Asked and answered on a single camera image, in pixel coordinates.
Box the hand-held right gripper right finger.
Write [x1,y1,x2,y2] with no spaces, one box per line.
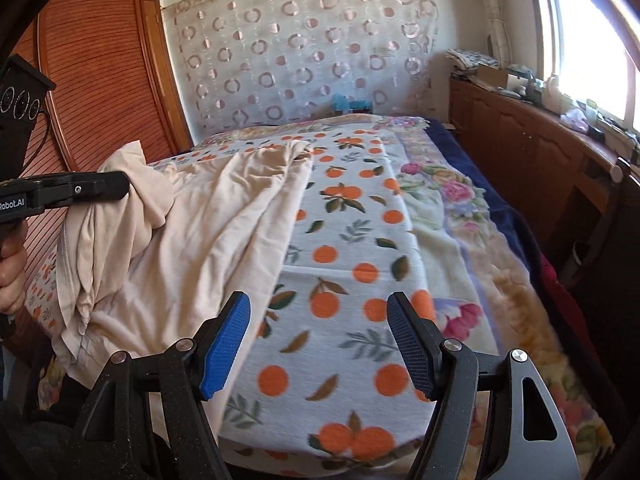
[387,291,583,480]

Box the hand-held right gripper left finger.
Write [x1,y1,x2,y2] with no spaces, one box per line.
[47,291,252,480]

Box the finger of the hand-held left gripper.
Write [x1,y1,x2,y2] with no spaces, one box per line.
[30,170,131,209]

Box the beige printed t-shirt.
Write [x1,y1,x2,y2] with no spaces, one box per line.
[52,140,316,386]

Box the person's left hand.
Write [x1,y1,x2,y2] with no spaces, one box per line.
[0,245,27,317]

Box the wooden slatted wardrobe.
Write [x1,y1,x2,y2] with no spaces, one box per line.
[10,0,196,321]

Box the orange fruit print sheet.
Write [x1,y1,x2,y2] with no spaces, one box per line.
[25,127,441,478]

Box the floral fleece blanket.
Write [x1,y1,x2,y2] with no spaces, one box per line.
[215,112,616,480]

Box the red cloth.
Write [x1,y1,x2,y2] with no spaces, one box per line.
[540,252,576,301]

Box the dark waste bin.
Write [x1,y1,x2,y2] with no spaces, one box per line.
[570,240,596,281]

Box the navy blue blanket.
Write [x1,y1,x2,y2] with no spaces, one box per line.
[425,117,546,271]

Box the wooden side cabinet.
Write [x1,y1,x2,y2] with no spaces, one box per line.
[447,75,640,281]

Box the blue plastic object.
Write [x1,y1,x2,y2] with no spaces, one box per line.
[332,94,373,115]

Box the circle pattern sheer curtain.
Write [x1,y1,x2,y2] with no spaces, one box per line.
[162,0,441,136]

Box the cardboard box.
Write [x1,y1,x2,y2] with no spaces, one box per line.
[472,64,510,88]

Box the stack of patterned cloths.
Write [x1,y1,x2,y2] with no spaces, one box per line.
[445,49,501,71]

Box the white tied curtain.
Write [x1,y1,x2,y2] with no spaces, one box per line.
[465,0,516,61]

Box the bright window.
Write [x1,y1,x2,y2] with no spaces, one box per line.
[525,0,640,131]

